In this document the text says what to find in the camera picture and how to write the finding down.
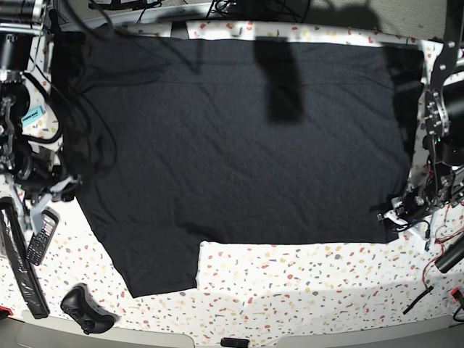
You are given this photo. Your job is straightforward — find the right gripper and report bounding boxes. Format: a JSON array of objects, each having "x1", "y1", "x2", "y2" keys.
[{"x1": 7, "y1": 165, "x2": 81, "y2": 232}]

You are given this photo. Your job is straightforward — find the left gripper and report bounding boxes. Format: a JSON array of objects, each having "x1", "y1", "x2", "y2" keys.
[{"x1": 376, "y1": 184, "x2": 435, "y2": 241}]

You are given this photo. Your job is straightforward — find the black T-shirt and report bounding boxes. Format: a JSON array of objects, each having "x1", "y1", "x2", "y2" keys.
[{"x1": 51, "y1": 34, "x2": 423, "y2": 297}]

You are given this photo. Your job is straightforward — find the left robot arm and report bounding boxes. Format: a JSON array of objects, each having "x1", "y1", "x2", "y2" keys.
[{"x1": 379, "y1": 1, "x2": 463, "y2": 242}]

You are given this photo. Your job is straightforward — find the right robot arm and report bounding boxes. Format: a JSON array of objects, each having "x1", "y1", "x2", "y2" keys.
[{"x1": 1, "y1": 1, "x2": 79, "y2": 234}]

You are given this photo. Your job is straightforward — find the long black bar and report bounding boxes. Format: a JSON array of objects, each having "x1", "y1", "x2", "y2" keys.
[{"x1": 1, "y1": 197, "x2": 50, "y2": 319}]

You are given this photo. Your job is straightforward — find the black remote control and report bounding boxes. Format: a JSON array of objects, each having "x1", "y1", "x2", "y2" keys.
[{"x1": 26, "y1": 210, "x2": 59, "y2": 266}]

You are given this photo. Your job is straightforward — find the light blue highlighter pen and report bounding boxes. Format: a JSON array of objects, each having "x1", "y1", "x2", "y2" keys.
[{"x1": 21, "y1": 106, "x2": 46, "y2": 128}]

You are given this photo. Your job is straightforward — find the small red connector block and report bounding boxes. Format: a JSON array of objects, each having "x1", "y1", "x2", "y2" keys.
[{"x1": 450, "y1": 287, "x2": 464, "y2": 306}]

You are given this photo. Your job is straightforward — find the black game controller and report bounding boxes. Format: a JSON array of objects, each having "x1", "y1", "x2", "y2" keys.
[{"x1": 60, "y1": 286, "x2": 115, "y2": 335}]

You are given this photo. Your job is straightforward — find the red clamp at edge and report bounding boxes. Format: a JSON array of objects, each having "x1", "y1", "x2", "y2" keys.
[{"x1": 0, "y1": 307, "x2": 12, "y2": 320}]

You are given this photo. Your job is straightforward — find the terrazzo patterned table cloth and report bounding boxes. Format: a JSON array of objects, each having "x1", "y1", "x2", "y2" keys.
[{"x1": 36, "y1": 21, "x2": 463, "y2": 346}]

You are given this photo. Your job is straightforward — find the small black usb stick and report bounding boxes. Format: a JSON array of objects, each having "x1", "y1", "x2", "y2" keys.
[{"x1": 220, "y1": 337, "x2": 250, "y2": 348}]

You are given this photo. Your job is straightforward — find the black cylinder with wires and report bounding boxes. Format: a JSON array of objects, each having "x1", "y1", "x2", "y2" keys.
[{"x1": 435, "y1": 236, "x2": 464, "y2": 273}]

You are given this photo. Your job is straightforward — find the black cable tie strap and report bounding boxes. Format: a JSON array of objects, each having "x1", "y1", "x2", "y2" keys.
[{"x1": 402, "y1": 285, "x2": 434, "y2": 315}]

